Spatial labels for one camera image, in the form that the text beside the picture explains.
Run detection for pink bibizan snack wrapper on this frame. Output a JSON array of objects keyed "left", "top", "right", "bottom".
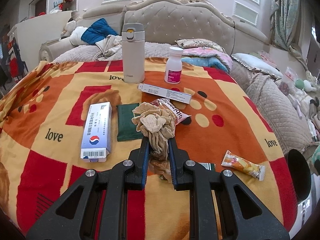
[{"left": 150, "top": 98, "right": 191, "bottom": 125}]

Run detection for beige paper towel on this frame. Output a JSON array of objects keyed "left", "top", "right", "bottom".
[{"left": 131, "top": 102, "right": 176, "bottom": 182}]

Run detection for orange yellow snack wrapper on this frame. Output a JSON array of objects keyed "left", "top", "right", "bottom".
[{"left": 221, "top": 150, "right": 265, "bottom": 181}]

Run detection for green white small box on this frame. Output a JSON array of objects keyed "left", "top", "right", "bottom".
[{"left": 200, "top": 163, "right": 215, "bottom": 171}]

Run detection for blue white medicine box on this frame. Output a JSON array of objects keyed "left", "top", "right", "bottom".
[{"left": 80, "top": 102, "right": 112, "bottom": 162}]

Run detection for white plush toy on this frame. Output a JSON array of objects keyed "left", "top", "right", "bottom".
[{"left": 295, "top": 79, "right": 317, "bottom": 92}]

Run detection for red orange floral blanket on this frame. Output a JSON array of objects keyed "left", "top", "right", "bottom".
[{"left": 1, "top": 59, "right": 297, "bottom": 233}]

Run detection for dark green packet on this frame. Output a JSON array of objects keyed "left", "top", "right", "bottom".
[{"left": 117, "top": 103, "right": 143, "bottom": 141}]

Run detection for white ruffled pillow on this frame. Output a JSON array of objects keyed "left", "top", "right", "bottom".
[{"left": 231, "top": 53, "right": 283, "bottom": 80}]

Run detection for long white medicine box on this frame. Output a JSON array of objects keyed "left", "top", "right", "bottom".
[{"left": 137, "top": 83, "right": 191, "bottom": 104}]

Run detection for teal patterned curtain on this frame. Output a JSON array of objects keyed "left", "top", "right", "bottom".
[{"left": 270, "top": 0, "right": 308, "bottom": 70}]

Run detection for pink floral quilt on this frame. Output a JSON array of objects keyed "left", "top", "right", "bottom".
[{"left": 175, "top": 38, "right": 233, "bottom": 74}]

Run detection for white pill bottle, pink label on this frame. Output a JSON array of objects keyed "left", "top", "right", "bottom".
[{"left": 164, "top": 47, "right": 183, "bottom": 84}]

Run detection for cream crumpled garment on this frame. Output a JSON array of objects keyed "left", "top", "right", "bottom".
[{"left": 95, "top": 35, "right": 122, "bottom": 58}]

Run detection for beige tufted sofa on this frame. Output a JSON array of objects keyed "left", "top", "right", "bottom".
[{"left": 38, "top": 0, "right": 316, "bottom": 156}]

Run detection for blue jacket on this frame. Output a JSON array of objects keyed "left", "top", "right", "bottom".
[{"left": 81, "top": 18, "right": 118, "bottom": 45}]

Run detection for beige thermos flask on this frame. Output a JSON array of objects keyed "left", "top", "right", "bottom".
[{"left": 121, "top": 23, "right": 145, "bottom": 83}]

